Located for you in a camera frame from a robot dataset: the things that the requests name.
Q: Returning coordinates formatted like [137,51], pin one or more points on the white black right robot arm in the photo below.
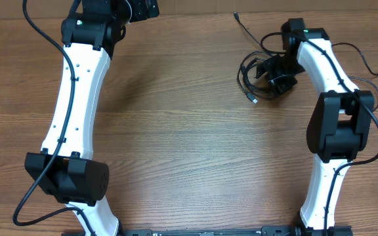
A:
[339,126]

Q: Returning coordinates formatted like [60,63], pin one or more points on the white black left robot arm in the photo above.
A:
[64,167]

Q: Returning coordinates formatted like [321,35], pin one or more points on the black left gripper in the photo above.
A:
[139,12]

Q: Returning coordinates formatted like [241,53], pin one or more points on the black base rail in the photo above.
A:
[264,231]

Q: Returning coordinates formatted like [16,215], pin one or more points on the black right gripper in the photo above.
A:
[279,85]

